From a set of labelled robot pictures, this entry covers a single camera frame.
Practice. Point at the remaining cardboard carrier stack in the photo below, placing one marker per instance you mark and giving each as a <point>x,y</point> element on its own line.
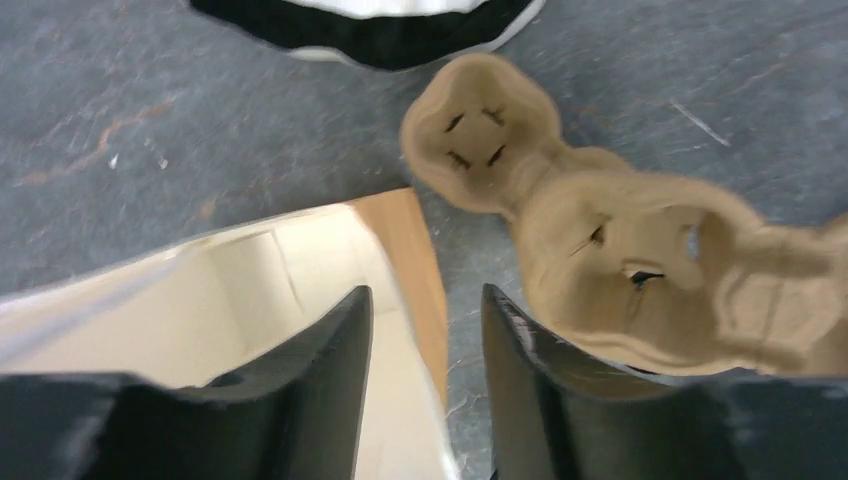
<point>484,135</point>

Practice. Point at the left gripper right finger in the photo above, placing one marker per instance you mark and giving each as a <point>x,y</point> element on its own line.
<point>560,413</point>

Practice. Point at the brown cardboard cup carrier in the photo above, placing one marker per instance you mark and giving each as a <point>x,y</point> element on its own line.
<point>678,276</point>

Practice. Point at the brown paper bag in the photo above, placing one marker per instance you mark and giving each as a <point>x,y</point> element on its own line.
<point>188,313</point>

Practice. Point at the black white striped cloth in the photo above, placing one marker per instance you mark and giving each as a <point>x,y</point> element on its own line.
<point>382,35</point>

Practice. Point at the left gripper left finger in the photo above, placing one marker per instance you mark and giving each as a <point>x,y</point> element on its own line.
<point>295,412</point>

